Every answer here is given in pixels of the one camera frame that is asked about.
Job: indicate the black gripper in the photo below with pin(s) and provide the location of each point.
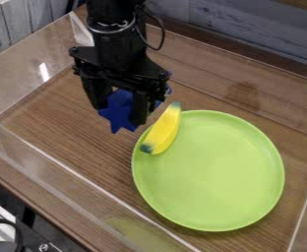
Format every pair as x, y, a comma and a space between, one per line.
118, 56

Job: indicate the blue star-shaped block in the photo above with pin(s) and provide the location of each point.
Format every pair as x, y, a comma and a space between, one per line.
121, 99

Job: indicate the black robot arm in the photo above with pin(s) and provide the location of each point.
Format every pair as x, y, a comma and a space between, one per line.
114, 10

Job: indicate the green round plate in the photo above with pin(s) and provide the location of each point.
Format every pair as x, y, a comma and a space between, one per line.
220, 178

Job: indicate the yellow toy banana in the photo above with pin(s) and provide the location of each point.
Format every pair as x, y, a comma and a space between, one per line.
164, 132

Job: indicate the clear acrylic corner bracket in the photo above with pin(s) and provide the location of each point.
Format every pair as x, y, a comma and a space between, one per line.
82, 36

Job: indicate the clear acrylic enclosure wall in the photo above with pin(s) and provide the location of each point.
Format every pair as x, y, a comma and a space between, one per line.
67, 166

